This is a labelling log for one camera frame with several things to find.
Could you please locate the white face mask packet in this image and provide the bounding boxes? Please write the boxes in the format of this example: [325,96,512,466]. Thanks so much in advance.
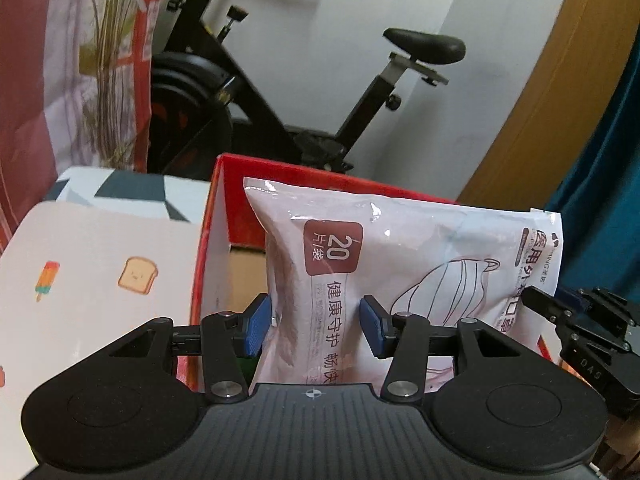
[242,176,565,386]

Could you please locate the red cardboard box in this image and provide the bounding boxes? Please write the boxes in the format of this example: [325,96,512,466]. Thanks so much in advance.
[189,154,556,396]

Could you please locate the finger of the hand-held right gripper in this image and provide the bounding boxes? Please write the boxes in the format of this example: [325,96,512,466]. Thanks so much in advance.
[521,286,577,329]

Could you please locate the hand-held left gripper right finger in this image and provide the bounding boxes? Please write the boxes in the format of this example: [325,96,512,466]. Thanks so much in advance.
[360,295,538,404]

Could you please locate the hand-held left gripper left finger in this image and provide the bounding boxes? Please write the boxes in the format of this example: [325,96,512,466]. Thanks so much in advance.
[100,294,273,404]

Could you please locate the teal curtain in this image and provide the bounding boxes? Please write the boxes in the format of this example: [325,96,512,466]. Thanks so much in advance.
[542,50,640,301]

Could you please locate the pink printed backdrop cloth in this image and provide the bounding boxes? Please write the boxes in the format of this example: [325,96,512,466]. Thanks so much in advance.
[0,0,166,256]

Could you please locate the wooden door frame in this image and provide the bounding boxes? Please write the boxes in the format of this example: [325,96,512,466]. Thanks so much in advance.
[457,0,636,211]

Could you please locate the black exercise bike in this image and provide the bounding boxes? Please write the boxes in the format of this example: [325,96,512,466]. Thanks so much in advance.
[147,0,467,181]

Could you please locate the white printed tablecloth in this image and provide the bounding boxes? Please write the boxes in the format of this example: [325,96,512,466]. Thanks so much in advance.
[0,166,213,480]

